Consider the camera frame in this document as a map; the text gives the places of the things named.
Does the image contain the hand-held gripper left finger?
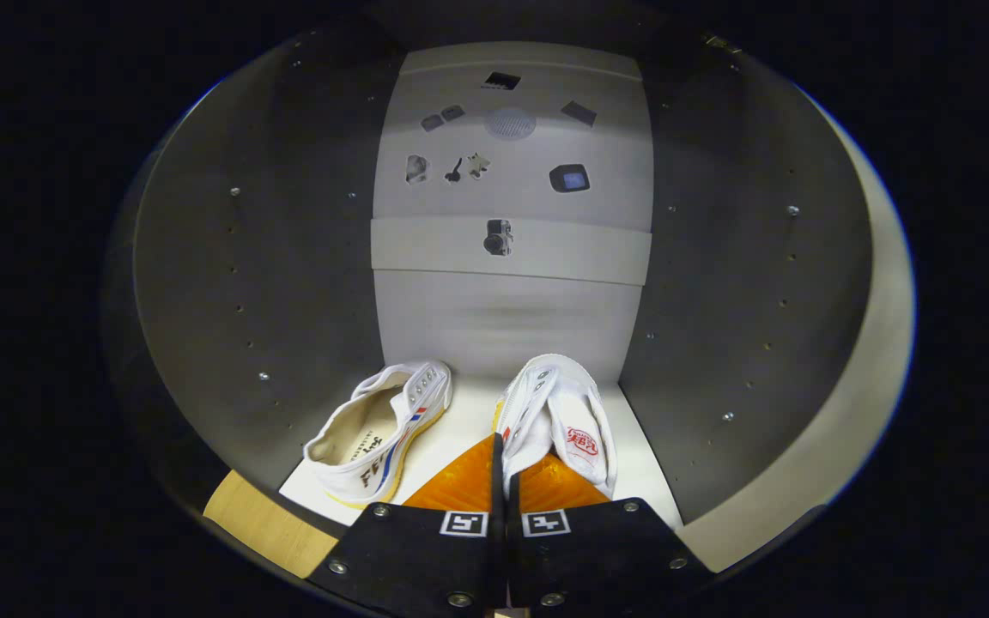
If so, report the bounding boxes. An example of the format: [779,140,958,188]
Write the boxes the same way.
[306,433,506,615]

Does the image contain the white canvas shoe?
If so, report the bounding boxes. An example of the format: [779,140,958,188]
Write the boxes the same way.
[494,354,618,499]
[303,360,454,507]

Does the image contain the grey shoe cabinet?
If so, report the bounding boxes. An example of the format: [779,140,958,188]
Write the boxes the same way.
[104,17,877,550]

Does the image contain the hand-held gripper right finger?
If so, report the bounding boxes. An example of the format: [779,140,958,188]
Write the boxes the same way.
[507,455,714,615]

